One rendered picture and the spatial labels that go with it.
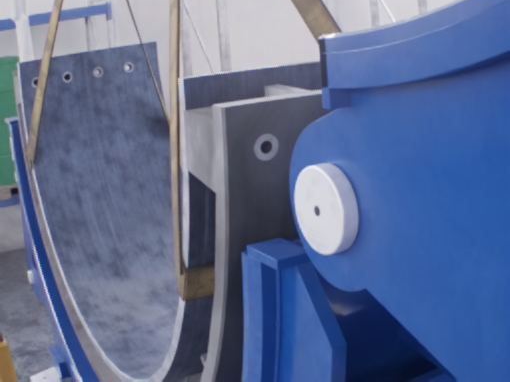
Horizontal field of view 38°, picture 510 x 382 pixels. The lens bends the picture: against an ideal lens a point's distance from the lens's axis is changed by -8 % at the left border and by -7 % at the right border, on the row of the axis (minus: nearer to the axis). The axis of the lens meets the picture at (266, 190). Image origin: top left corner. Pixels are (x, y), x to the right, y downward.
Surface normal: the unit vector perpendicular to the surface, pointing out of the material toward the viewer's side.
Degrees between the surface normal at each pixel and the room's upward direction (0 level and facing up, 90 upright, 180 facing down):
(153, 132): 65
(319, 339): 90
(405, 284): 90
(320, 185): 90
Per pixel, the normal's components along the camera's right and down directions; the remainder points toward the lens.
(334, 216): -0.87, 0.18
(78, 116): 0.43, -0.08
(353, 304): 0.49, 0.36
